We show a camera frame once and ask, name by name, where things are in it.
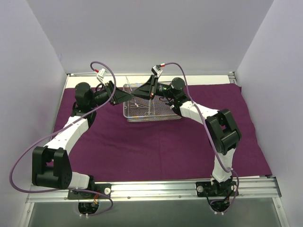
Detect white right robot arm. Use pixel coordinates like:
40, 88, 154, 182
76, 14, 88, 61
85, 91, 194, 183
131, 75, 242, 195

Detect metal mesh instrument tray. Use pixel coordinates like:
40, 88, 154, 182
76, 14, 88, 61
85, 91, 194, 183
123, 96, 181, 122

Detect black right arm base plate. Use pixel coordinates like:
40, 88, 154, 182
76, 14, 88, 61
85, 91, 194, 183
195, 179, 239, 197

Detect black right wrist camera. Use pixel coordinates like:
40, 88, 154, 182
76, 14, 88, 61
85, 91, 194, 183
151, 65, 163, 78

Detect aluminium front rail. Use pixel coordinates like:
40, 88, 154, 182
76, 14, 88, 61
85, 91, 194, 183
26, 177, 282, 203

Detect steel surgical scissors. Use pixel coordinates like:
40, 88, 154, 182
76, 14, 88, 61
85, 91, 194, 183
125, 76, 139, 108

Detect aluminium rail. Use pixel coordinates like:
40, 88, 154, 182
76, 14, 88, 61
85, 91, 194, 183
228, 71, 237, 84
26, 177, 282, 203

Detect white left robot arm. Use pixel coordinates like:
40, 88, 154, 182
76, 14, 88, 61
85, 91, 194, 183
32, 81, 134, 198

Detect purple cloth wrap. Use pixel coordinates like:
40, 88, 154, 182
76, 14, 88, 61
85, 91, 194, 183
39, 84, 273, 183

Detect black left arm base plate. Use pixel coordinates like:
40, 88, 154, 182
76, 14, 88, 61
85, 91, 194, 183
67, 183, 112, 200

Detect aluminium right side rail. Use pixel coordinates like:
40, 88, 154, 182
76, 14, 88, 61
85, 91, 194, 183
228, 71, 237, 84

